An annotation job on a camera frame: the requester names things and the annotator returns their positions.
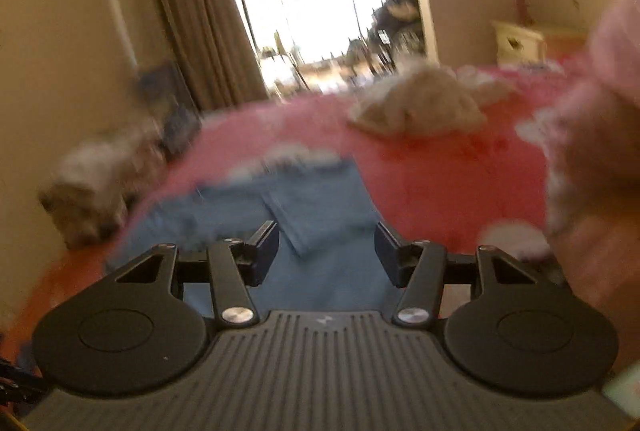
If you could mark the pink wall ornament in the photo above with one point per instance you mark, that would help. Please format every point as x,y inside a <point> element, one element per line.
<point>522,11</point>

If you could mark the pink floral blanket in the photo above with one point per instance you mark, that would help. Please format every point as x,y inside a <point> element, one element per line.
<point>440,181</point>

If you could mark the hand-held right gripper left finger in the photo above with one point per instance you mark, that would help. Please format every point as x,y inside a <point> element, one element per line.
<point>265,256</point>

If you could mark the pink puffer jacket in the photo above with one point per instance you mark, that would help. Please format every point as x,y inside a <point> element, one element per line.
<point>600,136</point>

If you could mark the beige curtain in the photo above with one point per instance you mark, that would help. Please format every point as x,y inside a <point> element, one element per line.
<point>200,11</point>

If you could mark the cream white cloth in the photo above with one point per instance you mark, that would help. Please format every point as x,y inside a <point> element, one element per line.
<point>425,106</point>

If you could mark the light blue t-shirt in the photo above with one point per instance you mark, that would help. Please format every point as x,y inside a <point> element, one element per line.
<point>320,211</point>

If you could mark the pile of folded clothes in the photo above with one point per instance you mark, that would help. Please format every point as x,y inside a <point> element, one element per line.
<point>95,181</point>

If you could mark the white nightstand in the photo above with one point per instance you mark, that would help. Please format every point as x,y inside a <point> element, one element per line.
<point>520,43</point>

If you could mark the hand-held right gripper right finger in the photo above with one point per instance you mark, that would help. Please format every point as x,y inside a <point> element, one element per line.
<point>387,256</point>

